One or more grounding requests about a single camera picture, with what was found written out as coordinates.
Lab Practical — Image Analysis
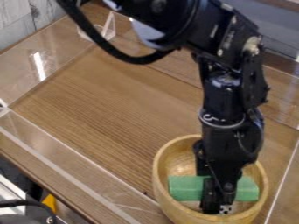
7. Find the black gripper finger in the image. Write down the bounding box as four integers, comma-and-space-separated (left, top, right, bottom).
200, 178, 237, 214
192, 143, 211, 176

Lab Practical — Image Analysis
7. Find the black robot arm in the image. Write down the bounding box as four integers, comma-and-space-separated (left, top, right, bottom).
104, 0, 269, 214

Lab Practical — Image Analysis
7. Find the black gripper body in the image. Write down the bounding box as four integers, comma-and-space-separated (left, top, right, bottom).
195, 110, 264, 186

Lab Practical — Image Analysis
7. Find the black cable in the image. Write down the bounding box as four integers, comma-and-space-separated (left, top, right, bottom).
56, 0, 173, 66

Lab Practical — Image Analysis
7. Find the clear acrylic front wall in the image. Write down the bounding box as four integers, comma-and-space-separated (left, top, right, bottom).
0, 99, 173, 224

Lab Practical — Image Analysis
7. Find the light wooden bowl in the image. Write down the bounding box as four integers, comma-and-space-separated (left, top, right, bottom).
152, 135, 268, 224

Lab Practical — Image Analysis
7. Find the green rectangular block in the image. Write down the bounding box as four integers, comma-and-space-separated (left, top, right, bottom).
168, 176, 259, 202

